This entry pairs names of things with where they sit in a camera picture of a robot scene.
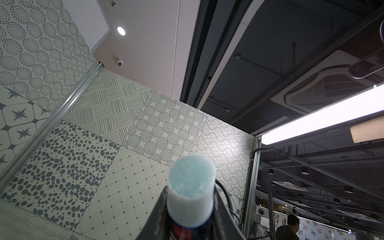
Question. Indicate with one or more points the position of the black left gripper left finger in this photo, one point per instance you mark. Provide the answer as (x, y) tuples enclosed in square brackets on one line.
[(157, 224)]

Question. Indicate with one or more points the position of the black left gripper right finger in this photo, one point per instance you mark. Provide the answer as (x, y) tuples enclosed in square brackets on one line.
[(224, 227)]

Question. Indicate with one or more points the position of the white blue glue stick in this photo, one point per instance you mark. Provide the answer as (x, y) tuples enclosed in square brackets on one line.
[(190, 197)]

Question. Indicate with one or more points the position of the person in black clothes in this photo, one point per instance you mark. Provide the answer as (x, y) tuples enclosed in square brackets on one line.
[(289, 231)]

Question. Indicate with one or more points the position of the ceiling air conditioner vent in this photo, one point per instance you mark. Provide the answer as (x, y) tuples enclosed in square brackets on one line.
[(325, 84)]

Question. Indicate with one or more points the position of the ceiling strip light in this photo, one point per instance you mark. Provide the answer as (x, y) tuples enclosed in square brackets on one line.
[(364, 104)]

